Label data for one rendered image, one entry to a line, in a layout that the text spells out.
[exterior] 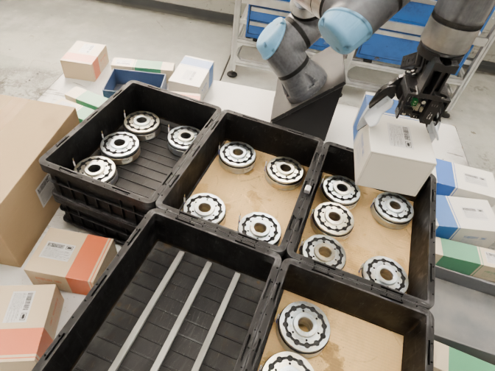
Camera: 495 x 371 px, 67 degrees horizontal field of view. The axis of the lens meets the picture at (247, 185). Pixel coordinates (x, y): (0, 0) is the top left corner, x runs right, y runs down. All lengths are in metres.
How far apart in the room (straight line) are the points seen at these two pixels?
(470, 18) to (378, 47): 2.26
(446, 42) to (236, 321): 0.62
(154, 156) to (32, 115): 0.33
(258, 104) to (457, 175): 0.76
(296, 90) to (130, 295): 0.79
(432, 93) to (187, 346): 0.63
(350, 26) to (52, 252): 0.79
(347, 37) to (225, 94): 0.99
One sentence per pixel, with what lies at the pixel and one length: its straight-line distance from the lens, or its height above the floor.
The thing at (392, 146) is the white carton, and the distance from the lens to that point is 0.75.
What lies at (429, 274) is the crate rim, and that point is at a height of 0.93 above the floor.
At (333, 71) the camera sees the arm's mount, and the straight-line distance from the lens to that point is 1.30.
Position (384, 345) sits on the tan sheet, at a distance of 0.87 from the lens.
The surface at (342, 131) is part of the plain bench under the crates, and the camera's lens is 1.50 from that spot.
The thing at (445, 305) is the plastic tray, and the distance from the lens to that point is 1.14.
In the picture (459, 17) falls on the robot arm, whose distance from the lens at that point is 0.66.
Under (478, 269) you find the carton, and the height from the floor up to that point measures 0.74.
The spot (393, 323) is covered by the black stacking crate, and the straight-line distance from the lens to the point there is 0.86.
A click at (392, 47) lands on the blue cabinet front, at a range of 2.92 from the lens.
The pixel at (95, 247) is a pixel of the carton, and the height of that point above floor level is 0.77.
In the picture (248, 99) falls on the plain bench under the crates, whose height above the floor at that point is 0.70.
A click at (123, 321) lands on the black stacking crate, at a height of 0.83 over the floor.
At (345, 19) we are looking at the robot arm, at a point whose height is 1.34.
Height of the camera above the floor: 1.57
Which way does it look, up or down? 47 degrees down
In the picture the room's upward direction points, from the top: 9 degrees clockwise
